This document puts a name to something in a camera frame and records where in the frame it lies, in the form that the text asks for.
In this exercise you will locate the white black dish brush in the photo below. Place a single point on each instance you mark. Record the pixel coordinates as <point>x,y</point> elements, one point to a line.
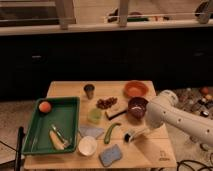
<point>131,134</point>

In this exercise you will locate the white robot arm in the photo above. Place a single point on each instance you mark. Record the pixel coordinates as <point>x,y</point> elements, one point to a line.
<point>162,109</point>

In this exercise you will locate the bunch of brown grapes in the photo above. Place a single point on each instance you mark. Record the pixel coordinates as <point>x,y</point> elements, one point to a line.
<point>106,103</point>

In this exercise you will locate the metal cup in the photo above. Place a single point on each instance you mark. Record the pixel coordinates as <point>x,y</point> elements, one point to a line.
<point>89,90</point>

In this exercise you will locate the orange bowl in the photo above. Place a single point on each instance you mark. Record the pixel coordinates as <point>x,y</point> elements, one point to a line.
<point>135,88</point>

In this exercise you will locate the black tan block eraser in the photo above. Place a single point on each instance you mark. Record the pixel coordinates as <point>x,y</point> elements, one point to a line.
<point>113,112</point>

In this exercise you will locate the green plastic cup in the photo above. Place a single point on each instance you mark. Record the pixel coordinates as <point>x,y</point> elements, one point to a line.
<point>94,115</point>

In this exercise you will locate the dark red bowl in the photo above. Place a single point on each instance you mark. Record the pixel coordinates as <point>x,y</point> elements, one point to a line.
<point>137,107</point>

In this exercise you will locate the grey cloth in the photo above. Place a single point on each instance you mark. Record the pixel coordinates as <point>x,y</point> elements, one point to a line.
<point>92,131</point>

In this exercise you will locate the green plastic tray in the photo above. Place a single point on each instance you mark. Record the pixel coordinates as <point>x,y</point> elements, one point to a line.
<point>61,112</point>

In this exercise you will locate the white round bowl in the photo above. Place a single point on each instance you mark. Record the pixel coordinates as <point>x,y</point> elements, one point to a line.
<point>87,146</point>

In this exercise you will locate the orange fruit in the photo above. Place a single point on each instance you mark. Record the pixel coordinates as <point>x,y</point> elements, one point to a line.
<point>45,107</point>

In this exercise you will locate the blue sponge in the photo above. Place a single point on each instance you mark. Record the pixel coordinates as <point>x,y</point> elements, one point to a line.
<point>110,155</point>

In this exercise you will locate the metal fork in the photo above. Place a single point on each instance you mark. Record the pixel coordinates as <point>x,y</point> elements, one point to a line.
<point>65,142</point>

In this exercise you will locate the black stand pole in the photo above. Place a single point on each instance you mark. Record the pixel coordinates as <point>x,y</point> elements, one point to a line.
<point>20,136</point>

